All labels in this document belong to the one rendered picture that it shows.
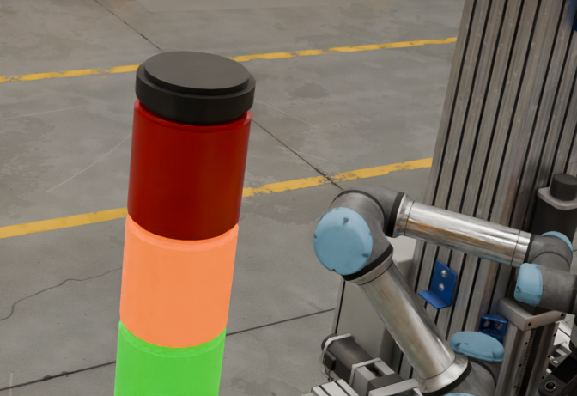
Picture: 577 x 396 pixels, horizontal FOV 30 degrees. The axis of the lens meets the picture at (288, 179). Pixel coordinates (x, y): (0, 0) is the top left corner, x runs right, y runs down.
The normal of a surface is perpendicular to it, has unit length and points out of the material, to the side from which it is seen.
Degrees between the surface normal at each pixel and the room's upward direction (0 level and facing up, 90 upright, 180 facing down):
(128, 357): 90
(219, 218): 90
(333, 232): 85
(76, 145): 0
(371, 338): 90
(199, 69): 0
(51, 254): 0
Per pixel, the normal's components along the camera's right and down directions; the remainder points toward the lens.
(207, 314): 0.66, 0.40
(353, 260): -0.36, 0.27
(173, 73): 0.12, -0.89
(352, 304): -0.84, 0.14
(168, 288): -0.06, 0.43
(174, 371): 0.20, 0.45
